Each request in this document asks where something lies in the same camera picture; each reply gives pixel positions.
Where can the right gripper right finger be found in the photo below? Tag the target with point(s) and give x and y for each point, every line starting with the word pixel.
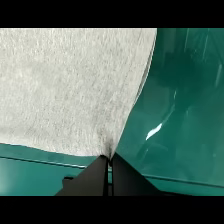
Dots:
pixel 128 181

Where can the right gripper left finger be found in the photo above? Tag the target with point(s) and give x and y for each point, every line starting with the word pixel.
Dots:
pixel 91 181

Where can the light grey garment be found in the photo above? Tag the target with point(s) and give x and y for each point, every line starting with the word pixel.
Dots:
pixel 66 90

